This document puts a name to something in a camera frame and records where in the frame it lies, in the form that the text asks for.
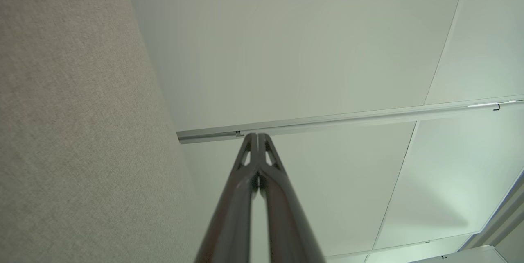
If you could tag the slotted aluminium partition post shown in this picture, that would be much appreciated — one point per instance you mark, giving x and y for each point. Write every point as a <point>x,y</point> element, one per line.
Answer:
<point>327,120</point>

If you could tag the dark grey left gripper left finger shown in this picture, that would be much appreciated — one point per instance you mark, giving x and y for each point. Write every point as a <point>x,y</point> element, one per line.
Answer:
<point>233,214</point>

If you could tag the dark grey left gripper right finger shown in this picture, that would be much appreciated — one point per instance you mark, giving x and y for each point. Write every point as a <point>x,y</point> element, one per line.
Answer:
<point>286,222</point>

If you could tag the grey metal frame beam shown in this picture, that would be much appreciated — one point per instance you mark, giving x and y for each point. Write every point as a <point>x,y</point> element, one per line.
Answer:
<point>503,214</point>

